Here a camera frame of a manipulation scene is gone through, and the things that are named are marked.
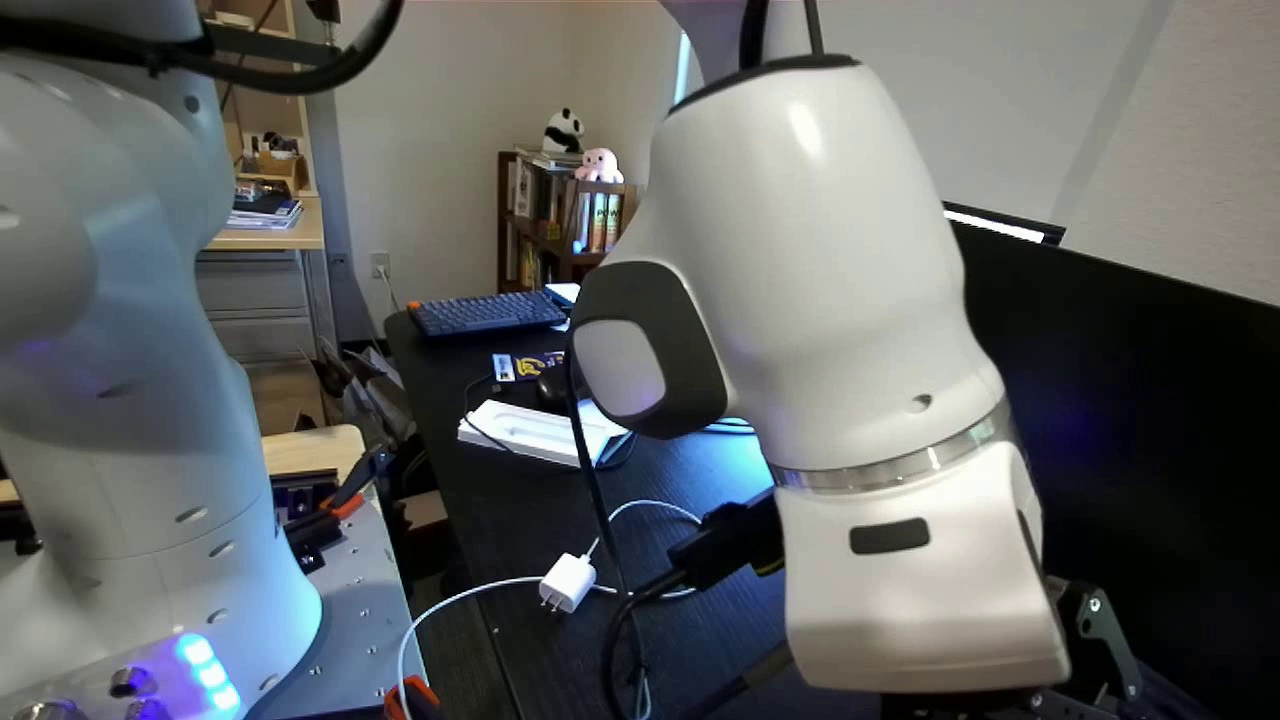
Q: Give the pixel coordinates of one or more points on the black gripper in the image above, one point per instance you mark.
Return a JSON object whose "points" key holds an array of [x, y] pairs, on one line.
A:
{"points": [[1087, 641]]}

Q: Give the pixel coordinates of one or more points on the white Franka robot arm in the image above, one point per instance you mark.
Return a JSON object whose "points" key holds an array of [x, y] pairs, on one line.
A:
{"points": [[827, 267]]}

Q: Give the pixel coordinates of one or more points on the black computer monitor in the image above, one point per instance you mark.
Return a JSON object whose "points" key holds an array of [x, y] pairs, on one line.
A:
{"points": [[1144, 467]]}

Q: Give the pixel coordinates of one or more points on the white charger adapter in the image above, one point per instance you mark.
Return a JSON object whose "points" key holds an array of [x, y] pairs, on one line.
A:
{"points": [[570, 581]]}

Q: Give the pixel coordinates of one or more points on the beige roller blind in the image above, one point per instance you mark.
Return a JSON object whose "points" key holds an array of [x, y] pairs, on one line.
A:
{"points": [[1064, 92]]}

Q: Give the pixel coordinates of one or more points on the white paper sheets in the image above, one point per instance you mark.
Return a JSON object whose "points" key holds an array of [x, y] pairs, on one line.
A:
{"points": [[532, 428]]}

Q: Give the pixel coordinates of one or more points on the pink plush toy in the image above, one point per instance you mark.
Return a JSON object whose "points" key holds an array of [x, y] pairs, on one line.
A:
{"points": [[602, 167]]}

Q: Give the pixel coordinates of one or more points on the blue keyboard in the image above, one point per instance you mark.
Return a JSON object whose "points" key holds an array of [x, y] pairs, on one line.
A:
{"points": [[486, 312]]}

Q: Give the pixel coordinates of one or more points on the dark wooden bookshelf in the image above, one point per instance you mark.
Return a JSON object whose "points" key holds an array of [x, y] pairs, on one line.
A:
{"points": [[520, 215]]}

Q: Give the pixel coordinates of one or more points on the grey robot mounting plate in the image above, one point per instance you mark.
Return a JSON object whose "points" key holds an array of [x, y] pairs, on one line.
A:
{"points": [[361, 612]]}

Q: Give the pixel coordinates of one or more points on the panda plush toy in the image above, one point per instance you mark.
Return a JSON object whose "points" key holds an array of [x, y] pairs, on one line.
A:
{"points": [[561, 135]]}

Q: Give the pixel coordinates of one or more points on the wooden board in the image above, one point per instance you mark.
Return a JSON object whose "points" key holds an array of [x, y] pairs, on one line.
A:
{"points": [[313, 449]]}

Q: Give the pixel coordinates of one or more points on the white drawer cabinet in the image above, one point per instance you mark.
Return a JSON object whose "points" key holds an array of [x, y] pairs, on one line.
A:
{"points": [[266, 303]]}

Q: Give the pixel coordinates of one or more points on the light wooden shelf unit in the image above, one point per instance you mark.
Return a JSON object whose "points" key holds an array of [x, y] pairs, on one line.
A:
{"points": [[266, 234]]}

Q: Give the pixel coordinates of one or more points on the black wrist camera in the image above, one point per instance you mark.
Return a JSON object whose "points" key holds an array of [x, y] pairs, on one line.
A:
{"points": [[733, 541]]}

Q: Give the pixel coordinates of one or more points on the dark window frame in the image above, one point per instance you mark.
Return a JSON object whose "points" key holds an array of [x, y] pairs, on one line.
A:
{"points": [[1002, 223]]}

